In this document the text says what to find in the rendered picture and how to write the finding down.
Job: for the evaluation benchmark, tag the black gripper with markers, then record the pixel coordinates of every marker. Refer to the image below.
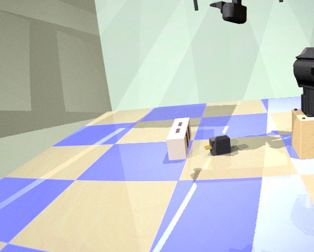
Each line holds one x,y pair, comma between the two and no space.
233,12

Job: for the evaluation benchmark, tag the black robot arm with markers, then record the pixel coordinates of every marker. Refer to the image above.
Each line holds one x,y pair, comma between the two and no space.
304,74

